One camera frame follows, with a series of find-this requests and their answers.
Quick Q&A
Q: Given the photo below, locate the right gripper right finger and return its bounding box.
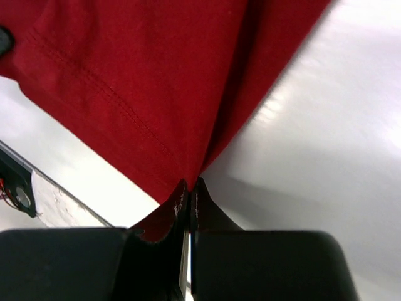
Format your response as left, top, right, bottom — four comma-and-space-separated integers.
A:
190, 179, 358, 300

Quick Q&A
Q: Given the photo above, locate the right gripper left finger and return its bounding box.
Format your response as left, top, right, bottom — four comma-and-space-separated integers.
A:
1, 181, 188, 300

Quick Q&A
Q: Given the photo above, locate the dark red t shirt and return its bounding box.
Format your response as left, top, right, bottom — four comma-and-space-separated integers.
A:
0, 0, 333, 244

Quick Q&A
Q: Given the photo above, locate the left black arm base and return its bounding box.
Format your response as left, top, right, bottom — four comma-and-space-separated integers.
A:
1, 142, 37, 218

